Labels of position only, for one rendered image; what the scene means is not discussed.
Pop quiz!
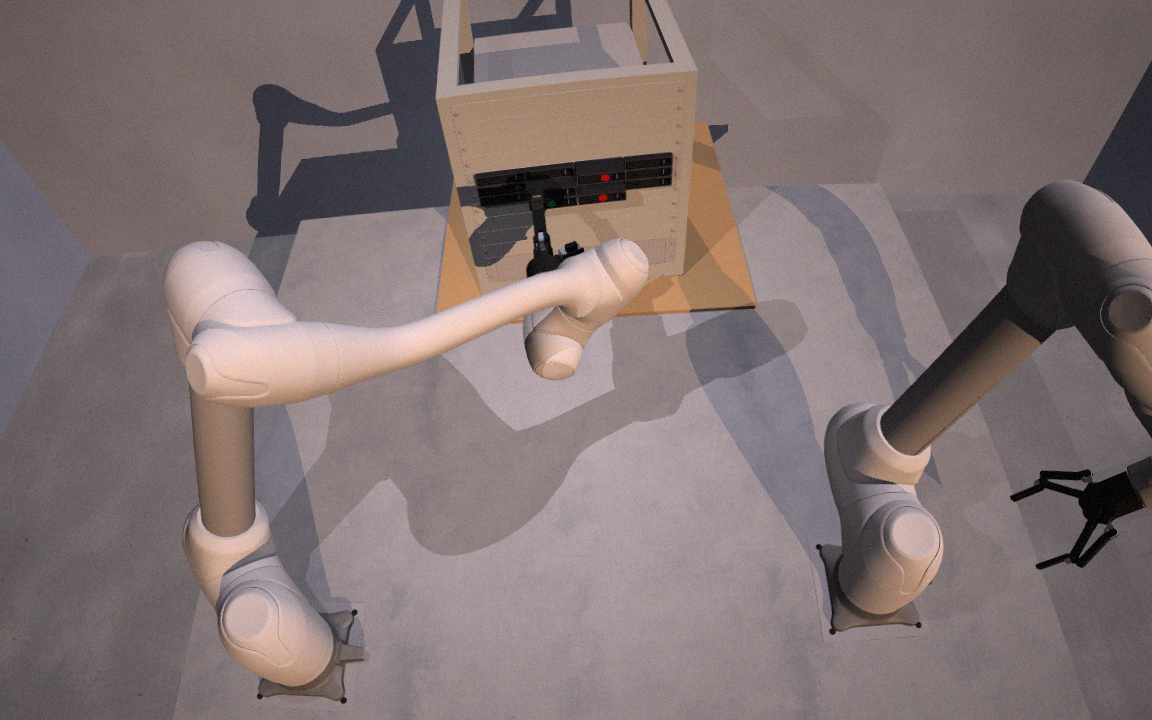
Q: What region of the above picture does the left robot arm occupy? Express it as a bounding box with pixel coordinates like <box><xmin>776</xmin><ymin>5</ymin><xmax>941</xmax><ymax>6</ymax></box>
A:
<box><xmin>162</xmin><ymin>238</ymin><xmax>649</xmax><ymax>702</ymax></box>

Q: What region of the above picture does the grey metal rack frame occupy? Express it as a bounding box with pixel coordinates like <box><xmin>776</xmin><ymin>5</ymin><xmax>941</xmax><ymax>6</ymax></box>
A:
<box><xmin>435</xmin><ymin>0</ymin><xmax>698</xmax><ymax>295</ymax></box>

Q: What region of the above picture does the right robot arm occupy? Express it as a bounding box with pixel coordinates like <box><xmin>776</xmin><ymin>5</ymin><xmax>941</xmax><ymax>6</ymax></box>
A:
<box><xmin>819</xmin><ymin>180</ymin><xmax>1152</xmax><ymax>632</ymax></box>

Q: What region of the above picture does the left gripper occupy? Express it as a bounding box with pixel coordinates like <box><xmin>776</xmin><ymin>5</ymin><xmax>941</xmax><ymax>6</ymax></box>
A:
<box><xmin>526</xmin><ymin>181</ymin><xmax>561</xmax><ymax>276</ymax></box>

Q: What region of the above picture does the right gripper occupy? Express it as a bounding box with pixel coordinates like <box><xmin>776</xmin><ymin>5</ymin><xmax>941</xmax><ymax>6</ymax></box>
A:
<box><xmin>1010</xmin><ymin>469</ymin><xmax>1144</xmax><ymax>570</ymax></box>

